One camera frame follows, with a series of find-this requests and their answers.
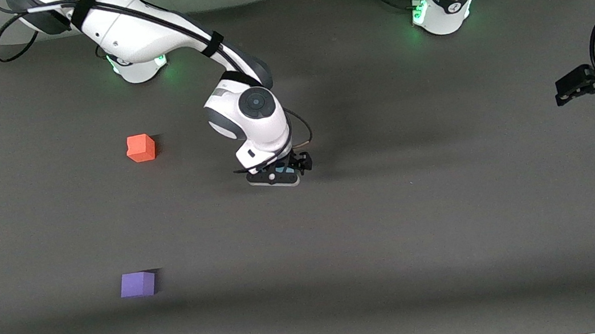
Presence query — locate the orange foam block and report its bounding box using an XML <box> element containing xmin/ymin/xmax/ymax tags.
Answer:
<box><xmin>125</xmin><ymin>132</ymin><xmax>158</xmax><ymax>165</ymax></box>

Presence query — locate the purple foam block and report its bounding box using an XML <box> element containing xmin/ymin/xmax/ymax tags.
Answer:
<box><xmin>118</xmin><ymin>269</ymin><xmax>158</xmax><ymax>300</ymax></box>

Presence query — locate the dark grey table mat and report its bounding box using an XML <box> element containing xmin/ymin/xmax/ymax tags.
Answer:
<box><xmin>0</xmin><ymin>0</ymin><xmax>595</xmax><ymax>334</ymax></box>

